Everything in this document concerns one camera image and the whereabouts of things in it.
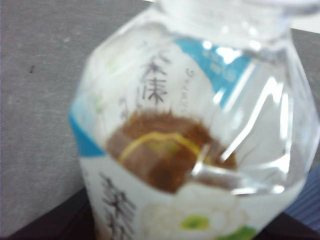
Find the blue ribbed cup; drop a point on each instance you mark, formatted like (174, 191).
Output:
(310, 195)

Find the pale jasmine tea bottle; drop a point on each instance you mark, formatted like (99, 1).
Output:
(175, 100)

